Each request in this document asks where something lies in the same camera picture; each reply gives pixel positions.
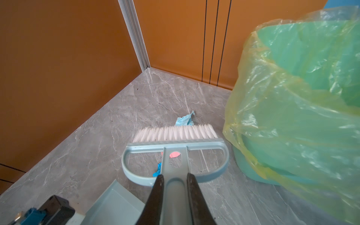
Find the grey-green dustpan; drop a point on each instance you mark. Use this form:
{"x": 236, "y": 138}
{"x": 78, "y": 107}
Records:
{"x": 116, "y": 206}

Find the pink paper scrap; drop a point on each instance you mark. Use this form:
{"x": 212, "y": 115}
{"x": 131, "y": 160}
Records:
{"x": 175, "y": 154}

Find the pale blue paper scrap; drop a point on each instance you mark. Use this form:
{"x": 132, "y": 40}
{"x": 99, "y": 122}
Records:
{"x": 185, "y": 120}

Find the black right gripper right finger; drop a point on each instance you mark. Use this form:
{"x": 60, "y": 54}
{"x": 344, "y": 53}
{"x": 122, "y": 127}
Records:
{"x": 200, "y": 213}

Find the small blue twisted scrap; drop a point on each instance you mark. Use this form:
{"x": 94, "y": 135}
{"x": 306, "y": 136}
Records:
{"x": 158, "y": 172}

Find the grey-green hand brush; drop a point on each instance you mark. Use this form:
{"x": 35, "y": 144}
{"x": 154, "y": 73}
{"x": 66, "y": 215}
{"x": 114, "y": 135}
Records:
{"x": 165, "y": 140}

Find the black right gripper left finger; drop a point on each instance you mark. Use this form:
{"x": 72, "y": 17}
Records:
{"x": 151, "y": 214}

